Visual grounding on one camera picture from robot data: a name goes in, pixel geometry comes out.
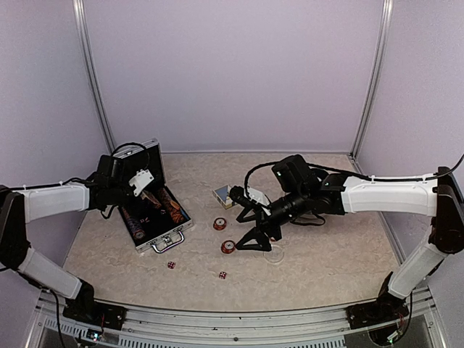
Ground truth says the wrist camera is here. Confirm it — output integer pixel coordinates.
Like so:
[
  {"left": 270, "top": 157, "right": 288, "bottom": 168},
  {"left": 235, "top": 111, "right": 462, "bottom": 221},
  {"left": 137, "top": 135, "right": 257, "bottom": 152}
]
[
  {"left": 129, "top": 169, "right": 154, "bottom": 196},
  {"left": 229, "top": 186, "right": 270, "bottom": 215}
]

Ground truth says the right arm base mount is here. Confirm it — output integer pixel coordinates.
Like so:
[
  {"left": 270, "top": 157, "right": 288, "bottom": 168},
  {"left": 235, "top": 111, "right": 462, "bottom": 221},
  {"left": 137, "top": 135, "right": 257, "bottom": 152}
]
[{"left": 345, "top": 299, "right": 410, "bottom": 329}]

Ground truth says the blue playing card deck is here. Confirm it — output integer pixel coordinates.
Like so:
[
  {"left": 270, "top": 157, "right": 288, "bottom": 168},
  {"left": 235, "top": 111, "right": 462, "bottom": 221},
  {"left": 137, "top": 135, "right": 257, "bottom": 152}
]
[{"left": 212, "top": 185, "right": 239, "bottom": 210}]

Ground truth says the chip row in case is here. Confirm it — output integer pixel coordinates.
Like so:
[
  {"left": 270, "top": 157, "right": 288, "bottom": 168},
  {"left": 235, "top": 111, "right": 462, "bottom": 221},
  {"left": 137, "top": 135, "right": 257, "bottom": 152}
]
[
  {"left": 120, "top": 207, "right": 145, "bottom": 240},
  {"left": 157, "top": 188, "right": 183, "bottom": 223}
]

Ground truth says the chip row right in case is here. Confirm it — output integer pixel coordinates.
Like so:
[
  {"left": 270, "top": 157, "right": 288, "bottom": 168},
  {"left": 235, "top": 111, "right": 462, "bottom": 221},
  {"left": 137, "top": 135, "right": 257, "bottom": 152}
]
[{"left": 157, "top": 188, "right": 183, "bottom": 223}]

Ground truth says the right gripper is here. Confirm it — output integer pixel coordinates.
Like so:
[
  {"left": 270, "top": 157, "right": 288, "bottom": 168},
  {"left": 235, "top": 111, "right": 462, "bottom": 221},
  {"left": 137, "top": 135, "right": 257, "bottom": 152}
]
[{"left": 235, "top": 187, "right": 310, "bottom": 251}]

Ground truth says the chip row left in case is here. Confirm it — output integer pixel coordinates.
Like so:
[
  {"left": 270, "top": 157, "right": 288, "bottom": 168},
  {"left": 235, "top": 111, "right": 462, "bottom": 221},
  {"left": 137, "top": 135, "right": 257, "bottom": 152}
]
[{"left": 120, "top": 207, "right": 145, "bottom": 240}]

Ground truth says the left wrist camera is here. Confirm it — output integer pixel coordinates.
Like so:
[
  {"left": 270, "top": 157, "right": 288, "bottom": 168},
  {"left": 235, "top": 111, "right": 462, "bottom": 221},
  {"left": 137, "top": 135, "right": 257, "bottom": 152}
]
[{"left": 129, "top": 169, "right": 154, "bottom": 196}]

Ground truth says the aluminium corner post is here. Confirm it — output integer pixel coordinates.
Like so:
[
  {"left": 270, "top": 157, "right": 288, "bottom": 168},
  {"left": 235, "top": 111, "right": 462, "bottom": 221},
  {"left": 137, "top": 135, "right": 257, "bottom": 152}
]
[
  {"left": 350, "top": 0, "right": 394, "bottom": 162},
  {"left": 72, "top": 0, "right": 116, "bottom": 152}
]

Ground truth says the aluminium poker case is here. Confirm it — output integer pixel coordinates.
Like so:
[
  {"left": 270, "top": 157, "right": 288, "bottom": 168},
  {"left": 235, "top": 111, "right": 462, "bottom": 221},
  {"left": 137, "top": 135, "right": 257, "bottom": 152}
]
[{"left": 112, "top": 138, "right": 193, "bottom": 254}]

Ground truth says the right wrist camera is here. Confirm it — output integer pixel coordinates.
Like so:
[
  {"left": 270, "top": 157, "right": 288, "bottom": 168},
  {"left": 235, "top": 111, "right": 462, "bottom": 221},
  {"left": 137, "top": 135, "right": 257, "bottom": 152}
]
[{"left": 229, "top": 186, "right": 270, "bottom": 215}]

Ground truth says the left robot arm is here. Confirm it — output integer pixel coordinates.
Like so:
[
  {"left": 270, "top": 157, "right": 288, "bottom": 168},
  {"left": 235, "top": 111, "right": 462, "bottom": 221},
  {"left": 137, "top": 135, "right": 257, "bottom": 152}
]
[{"left": 1, "top": 155, "right": 153, "bottom": 323}]

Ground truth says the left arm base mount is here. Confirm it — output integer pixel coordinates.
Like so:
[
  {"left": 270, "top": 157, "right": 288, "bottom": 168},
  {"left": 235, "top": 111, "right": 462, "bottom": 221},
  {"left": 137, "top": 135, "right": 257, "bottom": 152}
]
[{"left": 63, "top": 301, "right": 127, "bottom": 331}]

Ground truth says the right aluminium corner post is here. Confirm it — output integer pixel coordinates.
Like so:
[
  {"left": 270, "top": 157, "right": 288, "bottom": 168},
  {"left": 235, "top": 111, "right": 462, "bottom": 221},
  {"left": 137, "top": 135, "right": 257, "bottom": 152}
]
[{"left": 350, "top": 0, "right": 394, "bottom": 162}]

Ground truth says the left aluminium corner post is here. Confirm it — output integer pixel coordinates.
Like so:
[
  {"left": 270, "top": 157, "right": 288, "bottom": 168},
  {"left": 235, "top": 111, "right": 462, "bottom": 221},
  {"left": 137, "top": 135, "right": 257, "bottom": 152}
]
[{"left": 72, "top": 0, "right": 116, "bottom": 152}]

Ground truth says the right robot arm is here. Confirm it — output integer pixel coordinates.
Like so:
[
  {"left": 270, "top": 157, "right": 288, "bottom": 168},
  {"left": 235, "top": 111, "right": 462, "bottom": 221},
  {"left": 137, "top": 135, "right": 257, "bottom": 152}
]
[{"left": 229, "top": 154, "right": 463, "bottom": 322}]

